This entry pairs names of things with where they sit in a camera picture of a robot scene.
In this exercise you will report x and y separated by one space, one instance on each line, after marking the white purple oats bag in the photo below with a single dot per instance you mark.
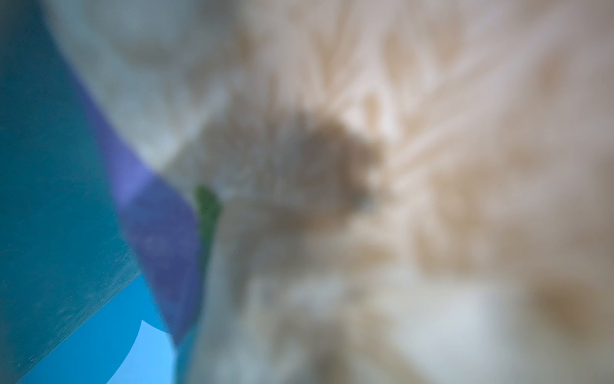
412 191

